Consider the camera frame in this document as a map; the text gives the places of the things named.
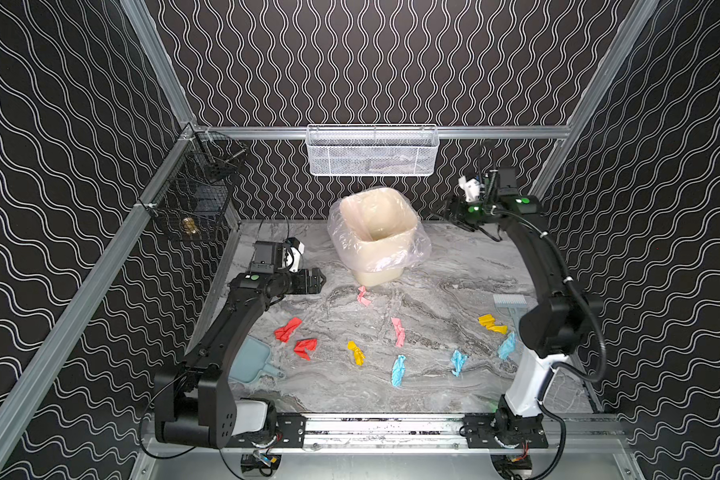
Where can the pink paper scrap near bin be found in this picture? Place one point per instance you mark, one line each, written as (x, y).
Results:
(362, 296)

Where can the pale green dustpan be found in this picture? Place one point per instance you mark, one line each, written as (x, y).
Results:
(252, 361)

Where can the black wire side basket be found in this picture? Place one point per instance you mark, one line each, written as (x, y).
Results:
(200, 187)

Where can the pink paper scrap centre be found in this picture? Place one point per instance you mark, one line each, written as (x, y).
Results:
(399, 332)

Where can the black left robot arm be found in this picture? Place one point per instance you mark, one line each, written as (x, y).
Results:
(193, 403)

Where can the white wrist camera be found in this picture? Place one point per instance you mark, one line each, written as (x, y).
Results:
(293, 251)
(471, 189)

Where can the clear plastic bin liner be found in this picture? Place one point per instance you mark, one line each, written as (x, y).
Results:
(423, 245)

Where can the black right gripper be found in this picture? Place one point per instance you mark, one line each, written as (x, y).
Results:
(464, 210)

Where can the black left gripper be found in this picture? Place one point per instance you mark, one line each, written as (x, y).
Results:
(306, 281)

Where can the cream plastic waste bin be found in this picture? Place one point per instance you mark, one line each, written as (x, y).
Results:
(376, 235)

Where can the brass object in basket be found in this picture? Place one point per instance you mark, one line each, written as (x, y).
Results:
(189, 226)

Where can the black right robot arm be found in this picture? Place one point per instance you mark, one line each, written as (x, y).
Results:
(552, 330)

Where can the pale green hand brush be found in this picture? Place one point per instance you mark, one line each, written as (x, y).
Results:
(514, 306)

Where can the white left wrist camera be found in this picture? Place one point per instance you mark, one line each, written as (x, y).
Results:
(293, 251)

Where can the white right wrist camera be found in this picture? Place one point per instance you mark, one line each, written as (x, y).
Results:
(471, 189)

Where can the white wire wall basket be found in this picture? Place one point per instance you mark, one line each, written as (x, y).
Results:
(384, 150)

